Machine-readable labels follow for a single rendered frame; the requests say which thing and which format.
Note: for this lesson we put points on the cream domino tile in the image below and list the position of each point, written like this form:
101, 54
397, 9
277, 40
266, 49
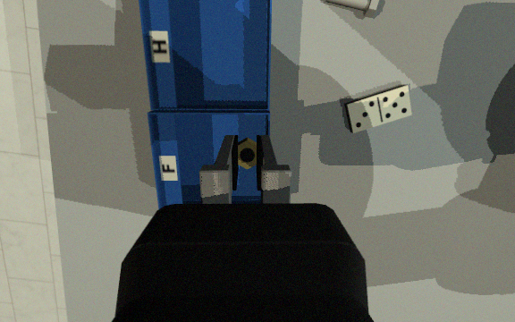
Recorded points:
379, 108

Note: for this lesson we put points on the brass hex nut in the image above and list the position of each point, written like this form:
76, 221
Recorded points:
247, 153

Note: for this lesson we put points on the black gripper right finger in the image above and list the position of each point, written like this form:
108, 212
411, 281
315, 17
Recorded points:
273, 180

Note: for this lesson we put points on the blue bin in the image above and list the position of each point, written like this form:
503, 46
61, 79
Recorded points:
208, 76

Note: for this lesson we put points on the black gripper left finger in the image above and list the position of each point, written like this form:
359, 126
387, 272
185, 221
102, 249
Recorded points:
217, 181

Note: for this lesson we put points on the grey hex-head bolt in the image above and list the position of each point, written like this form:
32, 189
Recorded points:
367, 6

